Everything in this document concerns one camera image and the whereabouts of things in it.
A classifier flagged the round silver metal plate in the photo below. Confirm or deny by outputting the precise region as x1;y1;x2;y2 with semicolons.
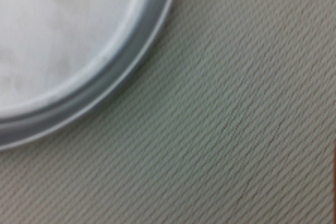
0;0;175;151

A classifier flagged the beige woven placemat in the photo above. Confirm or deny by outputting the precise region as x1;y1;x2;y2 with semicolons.
0;0;336;224

